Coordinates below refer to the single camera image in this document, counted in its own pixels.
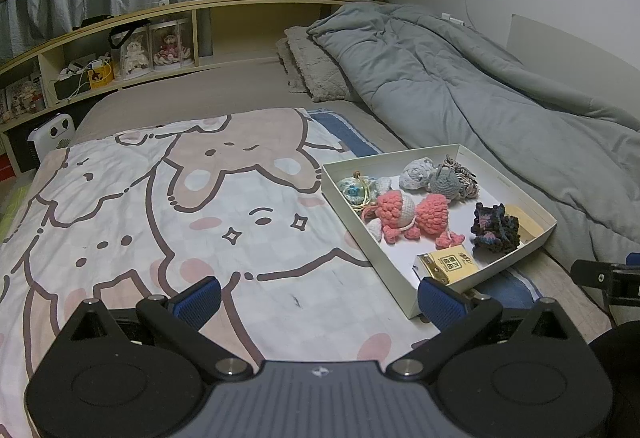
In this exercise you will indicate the large grey fuzzy pillow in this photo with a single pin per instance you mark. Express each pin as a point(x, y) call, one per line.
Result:
point(320, 67)

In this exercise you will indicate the cartoon printed blanket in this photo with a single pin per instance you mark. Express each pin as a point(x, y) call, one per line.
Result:
point(150, 218)

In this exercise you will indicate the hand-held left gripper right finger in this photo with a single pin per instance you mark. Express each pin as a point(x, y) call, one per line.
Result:
point(436, 299)

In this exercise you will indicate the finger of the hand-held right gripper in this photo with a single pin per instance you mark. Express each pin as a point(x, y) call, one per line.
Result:
point(592, 274)

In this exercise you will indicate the grey crochet toy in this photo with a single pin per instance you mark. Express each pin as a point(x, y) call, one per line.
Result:
point(445, 180)

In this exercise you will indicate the figurine display box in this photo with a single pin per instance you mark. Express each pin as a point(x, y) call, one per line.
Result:
point(30, 93)
point(7, 105)

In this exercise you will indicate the green mat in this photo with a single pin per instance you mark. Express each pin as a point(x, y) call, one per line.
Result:
point(10, 208)

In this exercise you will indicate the oval wooden box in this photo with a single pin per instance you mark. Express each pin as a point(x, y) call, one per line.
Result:
point(530, 223)

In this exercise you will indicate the grey duvet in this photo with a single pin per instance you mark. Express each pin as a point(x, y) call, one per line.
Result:
point(475, 92)

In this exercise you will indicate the grey white yarn skein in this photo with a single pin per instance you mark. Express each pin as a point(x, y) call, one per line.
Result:
point(467, 183)

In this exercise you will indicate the small grey fuzzy pillow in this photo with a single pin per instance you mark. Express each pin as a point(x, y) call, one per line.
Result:
point(289, 67)

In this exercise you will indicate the white wall socket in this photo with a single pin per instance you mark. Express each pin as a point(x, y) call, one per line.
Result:
point(452, 19)

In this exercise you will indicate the cream doll in clear case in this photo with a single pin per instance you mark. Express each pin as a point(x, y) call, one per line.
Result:
point(132, 55)

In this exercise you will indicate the beige bed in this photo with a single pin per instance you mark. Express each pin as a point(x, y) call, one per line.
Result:
point(200, 92)

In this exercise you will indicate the wooden headboard shelf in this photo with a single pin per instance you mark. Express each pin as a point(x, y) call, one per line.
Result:
point(225, 27)

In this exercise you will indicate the red box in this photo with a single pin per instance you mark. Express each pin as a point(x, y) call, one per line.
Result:
point(5, 166)

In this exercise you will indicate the dark blue crochet piece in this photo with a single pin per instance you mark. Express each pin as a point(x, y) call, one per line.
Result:
point(492, 228)

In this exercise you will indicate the white cardboard box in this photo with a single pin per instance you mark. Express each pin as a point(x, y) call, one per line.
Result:
point(492, 260)

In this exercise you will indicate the light blue yarn ball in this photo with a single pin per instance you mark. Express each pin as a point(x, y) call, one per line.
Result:
point(415, 172)

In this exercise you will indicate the small yellow packet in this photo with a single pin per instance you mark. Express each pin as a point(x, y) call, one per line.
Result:
point(450, 265)

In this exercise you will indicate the red doll in clear case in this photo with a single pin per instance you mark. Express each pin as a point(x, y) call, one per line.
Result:
point(170, 47)

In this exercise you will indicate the pink crochet doll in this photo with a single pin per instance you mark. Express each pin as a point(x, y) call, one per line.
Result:
point(430, 215)

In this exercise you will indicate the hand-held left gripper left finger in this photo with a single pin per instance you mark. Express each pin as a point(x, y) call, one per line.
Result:
point(200, 300)

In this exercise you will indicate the yellow container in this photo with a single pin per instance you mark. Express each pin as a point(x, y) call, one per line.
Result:
point(101, 76)

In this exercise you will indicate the white heater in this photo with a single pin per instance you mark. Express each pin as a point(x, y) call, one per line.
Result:
point(50, 137)

